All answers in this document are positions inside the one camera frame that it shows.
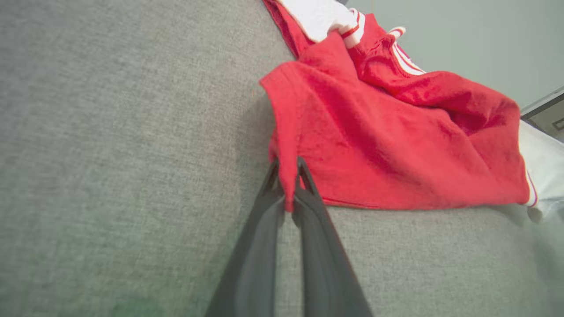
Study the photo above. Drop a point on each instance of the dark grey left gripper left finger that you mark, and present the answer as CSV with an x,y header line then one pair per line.
x,y
251,264

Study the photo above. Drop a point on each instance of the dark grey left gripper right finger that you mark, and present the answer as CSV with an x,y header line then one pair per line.
x,y
326,264

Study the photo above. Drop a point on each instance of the red Bulls basketball jersey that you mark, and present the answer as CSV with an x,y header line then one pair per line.
x,y
387,145

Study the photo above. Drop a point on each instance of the grey fabric sofa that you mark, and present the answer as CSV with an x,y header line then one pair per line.
x,y
110,154

